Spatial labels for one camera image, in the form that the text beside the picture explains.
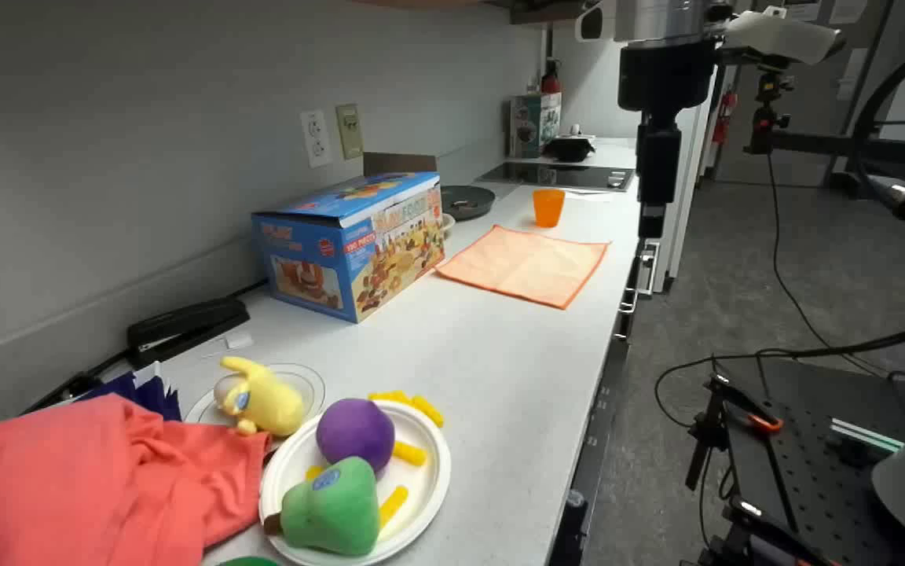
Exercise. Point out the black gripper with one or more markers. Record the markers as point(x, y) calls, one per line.
point(666, 75)

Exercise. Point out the orange towel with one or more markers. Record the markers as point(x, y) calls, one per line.
point(527, 267)

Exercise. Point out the red fire extinguisher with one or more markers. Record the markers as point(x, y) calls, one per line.
point(722, 117)

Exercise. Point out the black pot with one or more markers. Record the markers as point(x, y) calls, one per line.
point(571, 149)

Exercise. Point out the black induction cooktop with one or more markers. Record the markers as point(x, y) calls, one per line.
point(556, 177)

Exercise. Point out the orange plastic cup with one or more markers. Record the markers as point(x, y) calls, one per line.
point(547, 209)

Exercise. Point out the red capped bottle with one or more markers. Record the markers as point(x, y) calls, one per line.
point(551, 105)

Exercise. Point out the gray carton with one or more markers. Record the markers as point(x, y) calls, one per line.
point(521, 127)

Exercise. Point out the round shallow dish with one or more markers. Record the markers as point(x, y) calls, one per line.
point(470, 201)

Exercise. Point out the brown board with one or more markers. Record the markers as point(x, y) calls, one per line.
point(400, 160)

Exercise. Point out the dark counter base cabinet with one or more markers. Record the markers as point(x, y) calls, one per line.
point(597, 451)

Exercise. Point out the blue toy carton box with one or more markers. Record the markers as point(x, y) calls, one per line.
point(346, 247)

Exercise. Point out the yellow felt fry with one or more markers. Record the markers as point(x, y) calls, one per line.
point(394, 503)
point(429, 408)
point(391, 396)
point(409, 453)

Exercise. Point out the teal strip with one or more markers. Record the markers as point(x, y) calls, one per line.
point(864, 435)

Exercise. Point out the black perforated table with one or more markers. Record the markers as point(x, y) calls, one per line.
point(819, 482)

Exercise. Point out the white paper plate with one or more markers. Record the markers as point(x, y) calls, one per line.
point(422, 492)

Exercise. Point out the purple plush ball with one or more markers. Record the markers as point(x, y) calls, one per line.
point(357, 430)

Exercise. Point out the clear plastic plate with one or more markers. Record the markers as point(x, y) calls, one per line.
point(310, 383)

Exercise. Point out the yellow plush toy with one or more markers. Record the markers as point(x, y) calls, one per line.
point(264, 399)

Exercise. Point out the green plush pear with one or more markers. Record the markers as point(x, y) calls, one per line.
point(335, 509)

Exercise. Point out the black stapler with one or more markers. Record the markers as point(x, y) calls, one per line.
point(185, 320)

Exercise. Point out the dark blue crumpled bag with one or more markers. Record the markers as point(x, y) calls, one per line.
point(150, 394)

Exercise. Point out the coral red cloth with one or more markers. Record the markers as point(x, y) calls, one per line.
point(85, 482)

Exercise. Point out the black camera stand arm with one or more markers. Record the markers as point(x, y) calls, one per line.
point(839, 145)

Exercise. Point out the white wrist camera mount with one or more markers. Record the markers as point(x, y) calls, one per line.
point(786, 36)

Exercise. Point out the beige wall switch plate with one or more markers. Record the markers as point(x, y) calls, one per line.
point(351, 129)

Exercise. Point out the white wall outlet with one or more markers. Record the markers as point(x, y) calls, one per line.
point(314, 135)

